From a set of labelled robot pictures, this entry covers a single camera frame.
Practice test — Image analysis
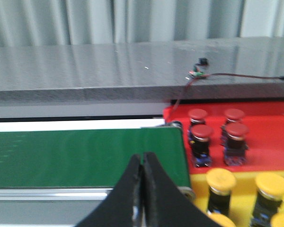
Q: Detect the yellow mushroom push button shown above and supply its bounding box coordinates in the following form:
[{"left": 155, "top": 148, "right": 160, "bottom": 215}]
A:
[
  {"left": 206, "top": 168, "right": 237, "bottom": 217},
  {"left": 207, "top": 213, "right": 236, "bottom": 227},
  {"left": 270, "top": 213, "right": 284, "bottom": 227},
  {"left": 249, "top": 172, "right": 284, "bottom": 227}
]

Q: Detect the red plastic tray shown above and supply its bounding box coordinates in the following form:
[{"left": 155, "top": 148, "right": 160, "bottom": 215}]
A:
[{"left": 163, "top": 101, "right": 284, "bottom": 174}]

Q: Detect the green conveyor belt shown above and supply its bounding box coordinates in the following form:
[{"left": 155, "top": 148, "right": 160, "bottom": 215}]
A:
[{"left": 0, "top": 127, "right": 190, "bottom": 188}]

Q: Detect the yellow plastic tray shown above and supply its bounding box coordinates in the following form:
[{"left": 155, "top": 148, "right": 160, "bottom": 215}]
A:
[{"left": 190, "top": 171, "right": 284, "bottom": 227}]

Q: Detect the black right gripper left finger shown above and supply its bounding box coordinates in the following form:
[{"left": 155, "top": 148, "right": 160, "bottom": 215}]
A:
[{"left": 76, "top": 154, "right": 143, "bottom": 227}]

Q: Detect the grey stone counter slab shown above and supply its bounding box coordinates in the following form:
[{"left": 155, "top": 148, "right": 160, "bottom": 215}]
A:
[{"left": 0, "top": 37, "right": 284, "bottom": 104}]

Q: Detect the small sensor circuit board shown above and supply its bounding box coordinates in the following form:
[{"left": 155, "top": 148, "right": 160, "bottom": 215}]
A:
[{"left": 188, "top": 58, "right": 209, "bottom": 79}]

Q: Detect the white pleated curtain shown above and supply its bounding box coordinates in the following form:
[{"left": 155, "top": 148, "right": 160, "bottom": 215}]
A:
[{"left": 0, "top": 0, "right": 284, "bottom": 47}]

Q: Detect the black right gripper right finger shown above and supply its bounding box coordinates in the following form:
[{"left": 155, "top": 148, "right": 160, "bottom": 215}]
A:
[{"left": 143, "top": 152, "right": 220, "bottom": 227}]

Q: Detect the red mushroom push button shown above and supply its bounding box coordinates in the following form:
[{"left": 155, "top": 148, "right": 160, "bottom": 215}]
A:
[
  {"left": 224, "top": 108, "right": 245, "bottom": 124},
  {"left": 188, "top": 108, "right": 208, "bottom": 126},
  {"left": 223, "top": 122, "right": 249, "bottom": 166},
  {"left": 188, "top": 124, "right": 213, "bottom": 167}
]

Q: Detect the aluminium conveyor frame rail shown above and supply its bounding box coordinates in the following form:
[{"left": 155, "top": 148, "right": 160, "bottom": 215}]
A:
[{"left": 0, "top": 119, "right": 195, "bottom": 200}]

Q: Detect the red black sensor wire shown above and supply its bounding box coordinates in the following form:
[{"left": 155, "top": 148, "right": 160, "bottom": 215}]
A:
[{"left": 166, "top": 73, "right": 284, "bottom": 123}]

